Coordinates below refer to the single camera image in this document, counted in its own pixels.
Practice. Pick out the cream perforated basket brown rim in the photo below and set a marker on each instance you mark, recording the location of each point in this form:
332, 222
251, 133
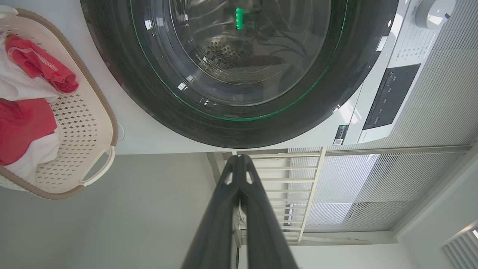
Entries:
86, 123

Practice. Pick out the red and white garment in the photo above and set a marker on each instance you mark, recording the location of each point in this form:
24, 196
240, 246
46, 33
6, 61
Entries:
26, 127

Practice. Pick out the black QR code sticker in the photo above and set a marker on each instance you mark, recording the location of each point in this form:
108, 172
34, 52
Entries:
340, 135

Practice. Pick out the black washing machine control panel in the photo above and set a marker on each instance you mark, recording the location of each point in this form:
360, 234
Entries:
392, 97

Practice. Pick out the black round glass washer door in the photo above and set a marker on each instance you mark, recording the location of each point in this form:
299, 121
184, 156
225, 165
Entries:
123, 67

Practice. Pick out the white metal rail rack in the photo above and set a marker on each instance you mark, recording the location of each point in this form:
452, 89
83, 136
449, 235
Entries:
313, 179

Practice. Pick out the stainless steel washing machine drum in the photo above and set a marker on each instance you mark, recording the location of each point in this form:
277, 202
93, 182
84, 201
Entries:
220, 56

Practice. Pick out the round drain filter cover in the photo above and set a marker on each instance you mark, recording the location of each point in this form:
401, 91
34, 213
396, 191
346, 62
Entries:
120, 130

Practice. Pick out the white slatted vent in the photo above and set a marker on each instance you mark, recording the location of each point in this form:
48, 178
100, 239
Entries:
463, 250

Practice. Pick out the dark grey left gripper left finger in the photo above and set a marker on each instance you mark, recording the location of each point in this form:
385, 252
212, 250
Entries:
216, 231

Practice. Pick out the white round control knob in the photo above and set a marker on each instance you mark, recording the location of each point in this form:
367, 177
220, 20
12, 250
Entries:
435, 13

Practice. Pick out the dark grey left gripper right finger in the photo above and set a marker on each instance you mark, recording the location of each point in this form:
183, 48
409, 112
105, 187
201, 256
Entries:
265, 235

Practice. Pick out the white front-load washing machine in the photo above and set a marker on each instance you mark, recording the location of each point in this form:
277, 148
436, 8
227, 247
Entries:
157, 130

